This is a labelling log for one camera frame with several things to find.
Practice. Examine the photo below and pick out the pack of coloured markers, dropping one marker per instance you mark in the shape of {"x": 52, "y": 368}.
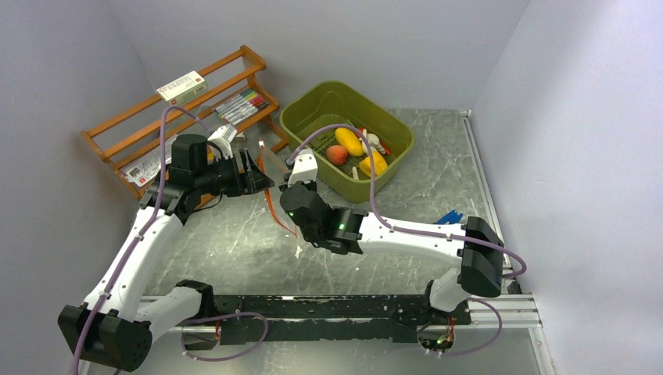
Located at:
{"x": 241, "y": 106}

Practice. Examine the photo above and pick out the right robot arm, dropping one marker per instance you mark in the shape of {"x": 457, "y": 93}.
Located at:
{"x": 471, "y": 251}

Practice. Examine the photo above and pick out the blue stapler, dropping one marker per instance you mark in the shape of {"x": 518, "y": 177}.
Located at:
{"x": 452, "y": 217}

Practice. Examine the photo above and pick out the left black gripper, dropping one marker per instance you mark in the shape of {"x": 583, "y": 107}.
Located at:
{"x": 247, "y": 184}

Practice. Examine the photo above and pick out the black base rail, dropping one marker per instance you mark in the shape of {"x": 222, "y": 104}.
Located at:
{"x": 241, "y": 319}

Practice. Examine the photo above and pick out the olive green plastic basin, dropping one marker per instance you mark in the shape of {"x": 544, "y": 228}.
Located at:
{"x": 333, "y": 102}

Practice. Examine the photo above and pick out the clear flat plastic package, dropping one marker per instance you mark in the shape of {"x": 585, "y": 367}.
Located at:
{"x": 145, "y": 168}

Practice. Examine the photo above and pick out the clear zip top bag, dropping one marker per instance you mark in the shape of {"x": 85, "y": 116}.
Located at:
{"x": 275, "y": 169}

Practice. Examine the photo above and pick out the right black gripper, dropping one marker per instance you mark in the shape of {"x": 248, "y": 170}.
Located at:
{"x": 311, "y": 185}

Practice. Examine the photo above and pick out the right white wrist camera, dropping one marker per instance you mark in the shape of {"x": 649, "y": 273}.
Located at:
{"x": 304, "y": 168}

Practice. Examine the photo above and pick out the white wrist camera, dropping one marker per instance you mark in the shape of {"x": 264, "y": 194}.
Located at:
{"x": 304, "y": 168}
{"x": 222, "y": 138}

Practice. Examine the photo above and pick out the orange toy peach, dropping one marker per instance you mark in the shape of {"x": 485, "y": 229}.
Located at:
{"x": 337, "y": 155}

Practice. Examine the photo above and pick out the white toy garlic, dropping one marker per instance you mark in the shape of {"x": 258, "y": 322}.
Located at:
{"x": 375, "y": 143}

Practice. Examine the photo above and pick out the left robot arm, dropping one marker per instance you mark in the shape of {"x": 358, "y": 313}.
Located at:
{"x": 109, "y": 327}

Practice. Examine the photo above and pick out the yellow toy bell pepper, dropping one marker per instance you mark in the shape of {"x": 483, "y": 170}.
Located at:
{"x": 374, "y": 165}

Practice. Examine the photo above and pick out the white toy mushroom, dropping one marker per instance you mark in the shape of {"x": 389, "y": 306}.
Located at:
{"x": 364, "y": 143}

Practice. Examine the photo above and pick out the yellow toy mango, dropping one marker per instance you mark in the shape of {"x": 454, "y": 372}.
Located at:
{"x": 349, "y": 140}

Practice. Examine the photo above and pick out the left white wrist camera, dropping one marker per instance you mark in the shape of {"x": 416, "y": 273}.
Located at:
{"x": 222, "y": 138}

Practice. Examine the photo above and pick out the white green box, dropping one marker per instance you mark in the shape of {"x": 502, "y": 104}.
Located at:
{"x": 183, "y": 89}

